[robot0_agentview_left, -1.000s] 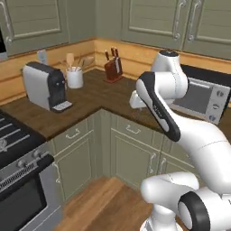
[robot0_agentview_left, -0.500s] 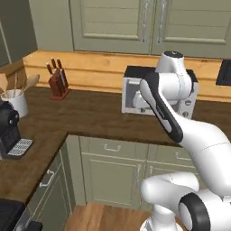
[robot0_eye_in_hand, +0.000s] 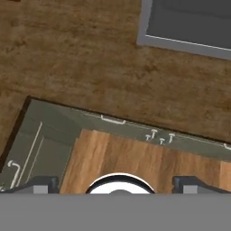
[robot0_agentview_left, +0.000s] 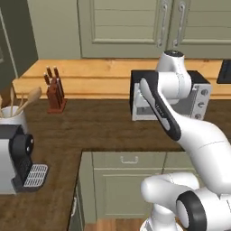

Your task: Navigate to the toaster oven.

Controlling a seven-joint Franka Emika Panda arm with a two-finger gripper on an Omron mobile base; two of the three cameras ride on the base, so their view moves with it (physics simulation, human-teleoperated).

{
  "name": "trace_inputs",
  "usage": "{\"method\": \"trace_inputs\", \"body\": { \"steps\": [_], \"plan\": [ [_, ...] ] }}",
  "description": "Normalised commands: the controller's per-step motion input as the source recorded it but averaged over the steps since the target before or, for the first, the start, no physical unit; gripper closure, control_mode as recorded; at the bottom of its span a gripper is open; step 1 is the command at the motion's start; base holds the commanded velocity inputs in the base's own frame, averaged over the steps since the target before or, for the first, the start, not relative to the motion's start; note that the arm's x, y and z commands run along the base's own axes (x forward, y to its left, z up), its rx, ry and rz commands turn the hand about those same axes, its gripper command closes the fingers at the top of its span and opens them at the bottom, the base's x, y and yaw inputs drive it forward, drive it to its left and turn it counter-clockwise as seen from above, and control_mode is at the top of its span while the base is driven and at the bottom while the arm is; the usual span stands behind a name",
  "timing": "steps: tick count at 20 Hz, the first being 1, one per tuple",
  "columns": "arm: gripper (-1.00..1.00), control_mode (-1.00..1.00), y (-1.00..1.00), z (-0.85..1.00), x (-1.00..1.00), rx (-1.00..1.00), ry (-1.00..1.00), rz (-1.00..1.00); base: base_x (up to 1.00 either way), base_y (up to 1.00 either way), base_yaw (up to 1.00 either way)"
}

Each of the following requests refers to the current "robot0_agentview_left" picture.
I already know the black and silver toaster oven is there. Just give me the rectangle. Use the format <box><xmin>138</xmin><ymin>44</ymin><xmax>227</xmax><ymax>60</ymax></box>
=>
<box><xmin>129</xmin><ymin>69</ymin><xmax>213</xmax><ymax>122</ymax></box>

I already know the green drawer front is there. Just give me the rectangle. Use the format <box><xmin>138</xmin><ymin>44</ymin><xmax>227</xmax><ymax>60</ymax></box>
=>
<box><xmin>163</xmin><ymin>151</ymin><xmax>194</xmax><ymax>170</ymax></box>
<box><xmin>91</xmin><ymin>151</ymin><xmax>167</xmax><ymax>170</ymax></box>

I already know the brown wooden knife block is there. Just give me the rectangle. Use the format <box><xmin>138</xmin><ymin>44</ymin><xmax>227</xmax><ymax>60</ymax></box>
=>
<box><xmin>46</xmin><ymin>77</ymin><xmax>68</xmax><ymax>115</ymax></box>

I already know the green base cupboard door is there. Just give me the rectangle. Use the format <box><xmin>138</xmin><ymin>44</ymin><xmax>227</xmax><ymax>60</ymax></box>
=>
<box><xmin>93</xmin><ymin>168</ymin><xmax>165</xmax><ymax>219</ymax></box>
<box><xmin>67</xmin><ymin>180</ymin><xmax>86</xmax><ymax>231</ymax></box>

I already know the large wooden spoon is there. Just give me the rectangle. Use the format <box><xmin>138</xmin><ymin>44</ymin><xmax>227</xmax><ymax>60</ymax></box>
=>
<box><xmin>13</xmin><ymin>86</ymin><xmax>43</xmax><ymax>117</ymax></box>

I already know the thin wooden utensil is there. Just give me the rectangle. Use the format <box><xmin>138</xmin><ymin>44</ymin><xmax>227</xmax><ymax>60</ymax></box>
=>
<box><xmin>9</xmin><ymin>86</ymin><xmax>15</xmax><ymax>117</ymax></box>
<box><xmin>0</xmin><ymin>95</ymin><xmax>5</xmax><ymax>119</ymax></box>
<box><xmin>18</xmin><ymin>92</ymin><xmax>25</xmax><ymax>110</ymax></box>

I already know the white utensil pot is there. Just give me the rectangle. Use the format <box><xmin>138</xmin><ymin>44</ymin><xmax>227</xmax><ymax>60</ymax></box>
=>
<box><xmin>0</xmin><ymin>105</ymin><xmax>29</xmax><ymax>134</ymax></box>

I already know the grey and black coffee machine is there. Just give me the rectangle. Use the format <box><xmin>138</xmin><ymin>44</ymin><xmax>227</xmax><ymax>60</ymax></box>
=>
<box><xmin>0</xmin><ymin>124</ymin><xmax>50</xmax><ymax>196</ymax></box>

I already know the green cupboard side panel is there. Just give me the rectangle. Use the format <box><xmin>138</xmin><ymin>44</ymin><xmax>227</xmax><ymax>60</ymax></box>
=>
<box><xmin>26</xmin><ymin>0</ymin><xmax>82</xmax><ymax>60</ymax></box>

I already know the black hob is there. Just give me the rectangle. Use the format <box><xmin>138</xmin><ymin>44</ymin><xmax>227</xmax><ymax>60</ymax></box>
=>
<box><xmin>216</xmin><ymin>59</ymin><xmax>231</xmax><ymax>86</ymax></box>

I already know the dark grey fridge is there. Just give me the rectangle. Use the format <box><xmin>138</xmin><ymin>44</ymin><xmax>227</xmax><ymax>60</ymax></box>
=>
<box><xmin>0</xmin><ymin>0</ymin><xmax>40</xmax><ymax>91</ymax></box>

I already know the silver drawer handle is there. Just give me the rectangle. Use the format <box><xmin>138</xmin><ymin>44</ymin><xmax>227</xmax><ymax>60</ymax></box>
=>
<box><xmin>119</xmin><ymin>155</ymin><xmax>140</xmax><ymax>165</ymax></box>

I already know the brown handled knife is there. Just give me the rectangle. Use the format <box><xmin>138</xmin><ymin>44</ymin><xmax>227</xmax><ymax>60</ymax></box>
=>
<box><xmin>45</xmin><ymin>66</ymin><xmax>54</xmax><ymax>79</ymax></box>
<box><xmin>42</xmin><ymin>72</ymin><xmax>51</xmax><ymax>88</ymax></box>
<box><xmin>52</xmin><ymin>65</ymin><xmax>60</xmax><ymax>80</ymax></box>

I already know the green wall cupboard door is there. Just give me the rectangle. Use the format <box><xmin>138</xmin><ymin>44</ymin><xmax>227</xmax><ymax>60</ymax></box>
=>
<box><xmin>167</xmin><ymin>0</ymin><xmax>231</xmax><ymax>60</ymax></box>
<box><xmin>77</xmin><ymin>0</ymin><xmax>174</xmax><ymax>60</ymax></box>

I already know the silver cupboard door handle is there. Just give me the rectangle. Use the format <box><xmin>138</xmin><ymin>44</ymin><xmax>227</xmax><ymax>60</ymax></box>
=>
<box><xmin>70</xmin><ymin>196</ymin><xmax>79</xmax><ymax>218</ymax></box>
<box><xmin>172</xmin><ymin>1</ymin><xmax>187</xmax><ymax>49</ymax></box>
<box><xmin>157</xmin><ymin>0</ymin><xmax>169</xmax><ymax>49</ymax></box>

